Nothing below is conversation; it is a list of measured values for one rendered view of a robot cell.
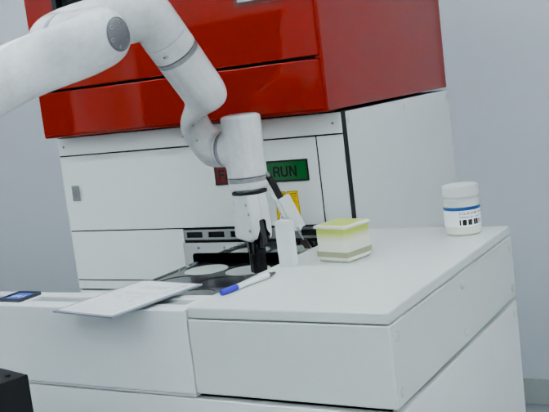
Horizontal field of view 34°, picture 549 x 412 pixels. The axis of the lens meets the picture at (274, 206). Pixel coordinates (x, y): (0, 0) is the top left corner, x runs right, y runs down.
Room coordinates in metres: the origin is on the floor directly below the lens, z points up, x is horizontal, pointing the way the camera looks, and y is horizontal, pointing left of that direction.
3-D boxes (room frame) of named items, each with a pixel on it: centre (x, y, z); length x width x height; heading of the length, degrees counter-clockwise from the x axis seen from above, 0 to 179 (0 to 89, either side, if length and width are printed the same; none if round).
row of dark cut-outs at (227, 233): (2.06, 0.04, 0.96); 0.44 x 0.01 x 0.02; 59
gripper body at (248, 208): (1.89, 0.05, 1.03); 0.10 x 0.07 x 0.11; 23
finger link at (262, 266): (1.88, 0.04, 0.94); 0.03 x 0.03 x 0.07; 23
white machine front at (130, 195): (2.16, 0.18, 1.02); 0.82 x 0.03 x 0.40; 59
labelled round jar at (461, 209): (1.74, -0.36, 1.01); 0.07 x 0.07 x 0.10
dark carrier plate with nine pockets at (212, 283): (1.86, 0.13, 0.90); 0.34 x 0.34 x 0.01; 59
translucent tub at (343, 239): (1.64, -0.12, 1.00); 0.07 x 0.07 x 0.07; 46
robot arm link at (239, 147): (1.90, 0.05, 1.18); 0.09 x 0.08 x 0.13; 50
